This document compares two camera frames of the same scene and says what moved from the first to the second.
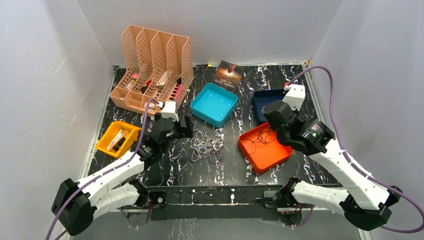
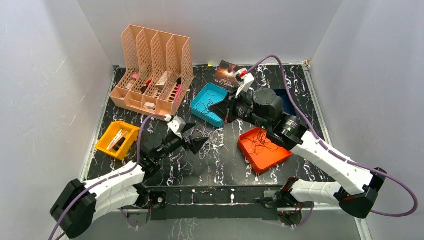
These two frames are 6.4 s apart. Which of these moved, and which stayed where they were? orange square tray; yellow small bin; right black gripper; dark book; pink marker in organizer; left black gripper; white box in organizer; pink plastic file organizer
Moved: left black gripper; right black gripper
Stayed: orange square tray; dark book; white box in organizer; yellow small bin; pink marker in organizer; pink plastic file organizer
